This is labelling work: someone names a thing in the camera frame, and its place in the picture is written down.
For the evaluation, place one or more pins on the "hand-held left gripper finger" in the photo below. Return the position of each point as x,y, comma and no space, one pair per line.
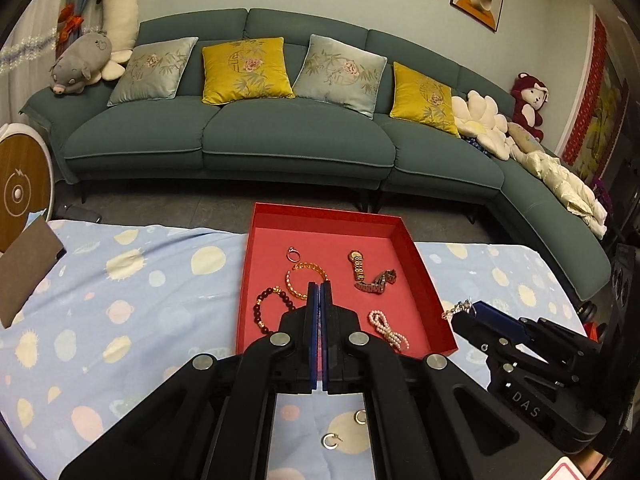
326,320
314,320

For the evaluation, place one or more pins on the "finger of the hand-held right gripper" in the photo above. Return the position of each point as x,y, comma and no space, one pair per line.
472,332
497,320

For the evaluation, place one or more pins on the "silver wristwatch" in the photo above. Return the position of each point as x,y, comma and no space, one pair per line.
372,287

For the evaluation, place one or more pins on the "gold wristwatch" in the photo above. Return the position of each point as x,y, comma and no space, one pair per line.
358,265

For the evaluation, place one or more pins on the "red cardboard box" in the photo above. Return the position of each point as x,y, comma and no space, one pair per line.
340,240

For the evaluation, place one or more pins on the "silver hoop earring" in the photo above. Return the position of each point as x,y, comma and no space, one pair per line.
325,442
356,416

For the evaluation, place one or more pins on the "black speaker box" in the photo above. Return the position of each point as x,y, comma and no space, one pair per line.
625,280

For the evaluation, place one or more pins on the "cream quilted blanket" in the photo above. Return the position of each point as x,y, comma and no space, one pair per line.
565,185

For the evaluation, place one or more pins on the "dark green sofa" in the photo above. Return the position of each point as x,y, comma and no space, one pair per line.
300,140

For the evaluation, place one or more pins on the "small beige cushion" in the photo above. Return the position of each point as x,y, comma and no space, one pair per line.
524,137

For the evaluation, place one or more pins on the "light blue printed tablecloth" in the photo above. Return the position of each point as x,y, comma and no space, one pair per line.
125,310

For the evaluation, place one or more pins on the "white flower-shaped cushion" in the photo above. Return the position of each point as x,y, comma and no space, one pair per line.
480,120

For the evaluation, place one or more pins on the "red monkey plush toy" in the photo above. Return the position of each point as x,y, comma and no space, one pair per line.
530,105

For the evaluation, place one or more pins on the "yellow embroidered pillow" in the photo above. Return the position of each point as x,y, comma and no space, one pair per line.
425,95
245,67

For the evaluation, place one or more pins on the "grey-blue embroidered pillow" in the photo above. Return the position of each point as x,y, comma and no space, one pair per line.
150,70
340,72

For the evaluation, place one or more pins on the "brown cardboard sheet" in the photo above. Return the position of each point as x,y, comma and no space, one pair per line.
25,270

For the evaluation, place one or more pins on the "round wooden white-rimmed board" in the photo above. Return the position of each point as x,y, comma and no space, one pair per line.
20,185

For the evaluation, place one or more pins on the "grey pig plush toy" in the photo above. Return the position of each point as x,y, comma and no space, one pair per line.
80,60

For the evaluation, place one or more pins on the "long white plush toy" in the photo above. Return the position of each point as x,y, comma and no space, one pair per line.
120,10

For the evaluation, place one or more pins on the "red bow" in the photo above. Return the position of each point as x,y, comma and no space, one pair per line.
70,22

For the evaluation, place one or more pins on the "white curtain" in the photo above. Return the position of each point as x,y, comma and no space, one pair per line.
30,20

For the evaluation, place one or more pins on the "red bordered wall hanging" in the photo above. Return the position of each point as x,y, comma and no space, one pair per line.
605,110

